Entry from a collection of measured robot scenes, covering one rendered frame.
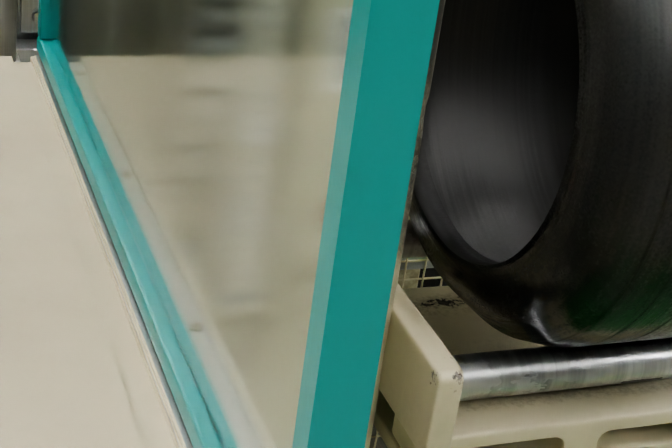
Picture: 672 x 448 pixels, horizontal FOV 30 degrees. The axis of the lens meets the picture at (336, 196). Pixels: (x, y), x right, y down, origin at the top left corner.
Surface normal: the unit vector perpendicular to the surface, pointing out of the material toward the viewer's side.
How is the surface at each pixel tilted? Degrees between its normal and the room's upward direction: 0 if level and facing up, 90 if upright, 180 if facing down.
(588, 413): 0
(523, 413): 0
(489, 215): 28
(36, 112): 0
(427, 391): 90
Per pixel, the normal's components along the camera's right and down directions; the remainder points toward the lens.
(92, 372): 0.13, -0.89
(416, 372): -0.93, 0.04
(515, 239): 0.22, -0.70
